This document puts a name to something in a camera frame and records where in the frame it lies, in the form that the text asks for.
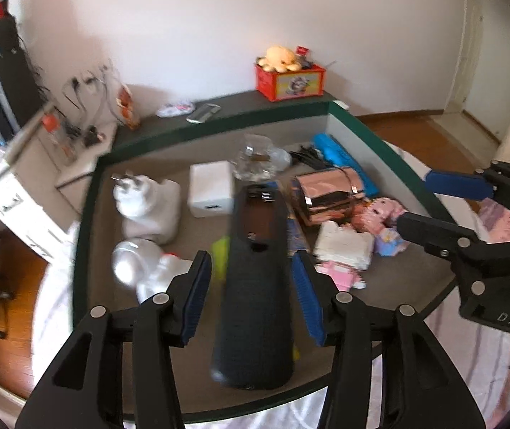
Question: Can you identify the white nightstand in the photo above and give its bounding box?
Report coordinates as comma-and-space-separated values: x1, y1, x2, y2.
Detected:
56, 123, 120, 189

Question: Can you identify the white silver ball lamp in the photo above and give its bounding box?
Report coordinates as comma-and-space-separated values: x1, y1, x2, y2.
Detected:
111, 239, 162, 288

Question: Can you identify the black hair clip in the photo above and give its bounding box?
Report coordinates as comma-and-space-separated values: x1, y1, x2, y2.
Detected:
288, 143, 328, 166

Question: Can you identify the pink white block toy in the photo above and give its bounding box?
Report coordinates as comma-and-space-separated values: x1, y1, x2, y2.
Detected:
315, 221, 377, 291

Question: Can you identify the yellow highlighter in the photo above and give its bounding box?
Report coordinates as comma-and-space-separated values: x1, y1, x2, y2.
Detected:
210, 237, 303, 363

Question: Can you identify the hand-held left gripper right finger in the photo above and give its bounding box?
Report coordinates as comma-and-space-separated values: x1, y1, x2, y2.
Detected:
290, 250, 485, 429

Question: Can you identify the white red packet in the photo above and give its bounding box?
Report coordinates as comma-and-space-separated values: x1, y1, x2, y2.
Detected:
156, 102, 196, 119

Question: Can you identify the white plug adapter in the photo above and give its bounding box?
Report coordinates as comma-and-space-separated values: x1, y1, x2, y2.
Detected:
111, 171, 182, 245

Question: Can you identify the bottle with orange cap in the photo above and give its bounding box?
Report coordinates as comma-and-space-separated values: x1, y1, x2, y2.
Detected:
43, 114, 75, 162

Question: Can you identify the red storage box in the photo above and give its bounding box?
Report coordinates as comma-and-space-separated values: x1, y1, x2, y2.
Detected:
254, 63, 328, 103

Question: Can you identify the pink printed cloth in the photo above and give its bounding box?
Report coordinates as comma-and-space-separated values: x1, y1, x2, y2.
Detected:
479, 197, 510, 245

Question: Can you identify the blue highlighter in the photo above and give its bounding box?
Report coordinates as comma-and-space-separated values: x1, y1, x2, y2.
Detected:
312, 133, 379, 198

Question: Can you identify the white paw-shaped adapter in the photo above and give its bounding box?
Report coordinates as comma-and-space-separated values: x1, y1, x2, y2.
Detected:
135, 252, 193, 307

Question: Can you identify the white cube charger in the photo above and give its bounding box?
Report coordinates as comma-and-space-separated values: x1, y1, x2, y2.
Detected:
188, 160, 236, 220

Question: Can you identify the anatomical torso model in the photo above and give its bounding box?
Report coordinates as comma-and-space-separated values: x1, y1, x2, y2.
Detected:
116, 84, 142, 132

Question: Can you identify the rose gold case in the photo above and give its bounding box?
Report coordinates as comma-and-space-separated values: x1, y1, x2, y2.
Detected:
290, 165, 368, 227

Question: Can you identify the striped white quilt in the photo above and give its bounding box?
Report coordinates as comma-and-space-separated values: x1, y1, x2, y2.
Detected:
31, 143, 510, 429

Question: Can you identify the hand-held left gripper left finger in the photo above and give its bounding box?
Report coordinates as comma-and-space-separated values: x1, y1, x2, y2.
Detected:
14, 250, 214, 429

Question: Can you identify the white wall socket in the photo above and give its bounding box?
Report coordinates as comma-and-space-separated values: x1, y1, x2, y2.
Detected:
69, 60, 120, 83

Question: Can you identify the white door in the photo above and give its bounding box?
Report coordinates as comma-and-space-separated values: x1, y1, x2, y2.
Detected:
443, 0, 510, 117

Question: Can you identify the pink box with green rim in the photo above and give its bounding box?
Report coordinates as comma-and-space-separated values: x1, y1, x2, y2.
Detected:
72, 98, 475, 425

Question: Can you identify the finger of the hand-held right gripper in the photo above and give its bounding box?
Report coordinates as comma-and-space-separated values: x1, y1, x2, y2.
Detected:
424, 160, 510, 225
395, 212, 507, 278

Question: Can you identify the yellow octopus plush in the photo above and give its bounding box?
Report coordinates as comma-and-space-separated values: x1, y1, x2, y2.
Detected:
256, 45, 303, 73

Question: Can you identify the black remote control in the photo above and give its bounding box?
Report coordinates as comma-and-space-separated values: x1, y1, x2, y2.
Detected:
210, 183, 296, 392

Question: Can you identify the blue pink block toy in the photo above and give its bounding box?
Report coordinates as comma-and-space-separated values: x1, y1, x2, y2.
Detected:
353, 197, 410, 258

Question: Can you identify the black computer tower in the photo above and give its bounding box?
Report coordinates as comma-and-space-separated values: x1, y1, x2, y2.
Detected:
0, 15, 44, 137

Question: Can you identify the white desk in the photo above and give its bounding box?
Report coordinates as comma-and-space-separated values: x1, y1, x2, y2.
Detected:
0, 112, 82, 260

